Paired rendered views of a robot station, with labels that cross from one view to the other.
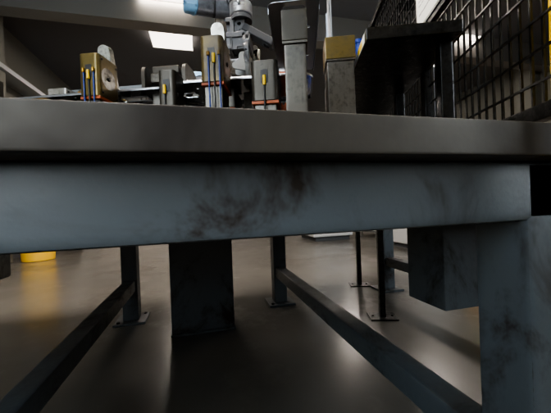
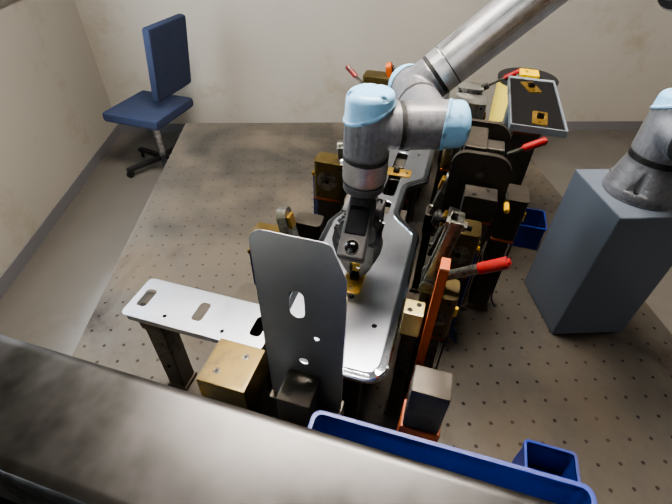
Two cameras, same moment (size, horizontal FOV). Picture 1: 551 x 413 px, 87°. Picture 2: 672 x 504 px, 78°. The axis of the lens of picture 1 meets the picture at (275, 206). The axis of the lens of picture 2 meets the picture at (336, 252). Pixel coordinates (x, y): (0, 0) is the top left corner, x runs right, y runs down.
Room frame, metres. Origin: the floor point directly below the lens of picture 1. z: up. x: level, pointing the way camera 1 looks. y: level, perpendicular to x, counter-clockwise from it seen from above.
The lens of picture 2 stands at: (1.04, -0.52, 1.62)
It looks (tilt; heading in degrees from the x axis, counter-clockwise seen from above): 42 degrees down; 100
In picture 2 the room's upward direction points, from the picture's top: 1 degrees clockwise
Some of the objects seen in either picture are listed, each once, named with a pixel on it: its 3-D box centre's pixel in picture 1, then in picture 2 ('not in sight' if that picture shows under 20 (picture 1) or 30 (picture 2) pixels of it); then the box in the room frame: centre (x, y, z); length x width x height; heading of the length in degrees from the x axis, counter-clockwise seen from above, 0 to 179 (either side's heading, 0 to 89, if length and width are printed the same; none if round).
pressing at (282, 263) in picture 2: (329, 29); (303, 333); (0.94, -0.19, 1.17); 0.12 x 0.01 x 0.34; 175
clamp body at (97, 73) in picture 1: (97, 120); (326, 209); (0.82, 0.49, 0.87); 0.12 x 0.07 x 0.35; 175
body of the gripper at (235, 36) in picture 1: (239, 37); (362, 207); (0.98, 0.10, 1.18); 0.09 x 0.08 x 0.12; 85
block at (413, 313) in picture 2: not in sight; (401, 365); (1.09, -0.02, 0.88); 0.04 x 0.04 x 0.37; 85
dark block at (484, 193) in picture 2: not in sight; (460, 262); (1.21, 0.29, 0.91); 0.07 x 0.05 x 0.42; 175
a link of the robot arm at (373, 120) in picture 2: not in sight; (370, 125); (0.98, 0.09, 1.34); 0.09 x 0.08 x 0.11; 17
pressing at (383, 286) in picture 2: (111, 101); (394, 169); (1.01, 0.55, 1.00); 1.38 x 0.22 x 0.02; 85
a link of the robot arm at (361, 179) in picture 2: (240, 11); (363, 169); (0.97, 0.09, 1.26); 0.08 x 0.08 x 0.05
